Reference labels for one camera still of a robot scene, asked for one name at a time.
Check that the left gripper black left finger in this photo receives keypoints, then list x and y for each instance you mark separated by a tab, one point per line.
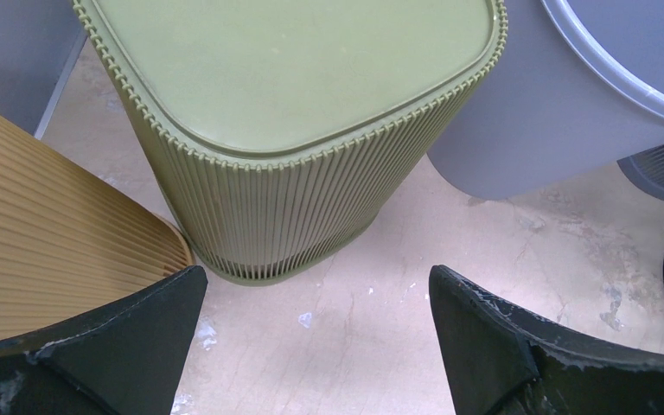
125	357

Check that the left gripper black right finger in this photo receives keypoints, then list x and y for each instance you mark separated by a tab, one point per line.
500	358

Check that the yellow mesh basket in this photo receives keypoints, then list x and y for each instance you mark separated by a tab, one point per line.
70	242

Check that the green mesh basket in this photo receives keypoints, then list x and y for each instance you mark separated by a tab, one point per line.
277	130

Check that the grey bin with black liner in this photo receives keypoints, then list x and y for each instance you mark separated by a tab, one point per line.
580	84

